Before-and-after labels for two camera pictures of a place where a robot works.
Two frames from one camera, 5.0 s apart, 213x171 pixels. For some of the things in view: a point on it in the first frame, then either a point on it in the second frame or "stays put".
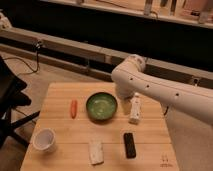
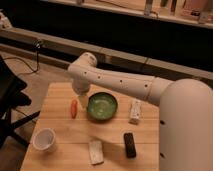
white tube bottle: (135, 109) stays put
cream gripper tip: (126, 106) to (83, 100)
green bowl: (101, 107) stays put
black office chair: (12, 97) stays put
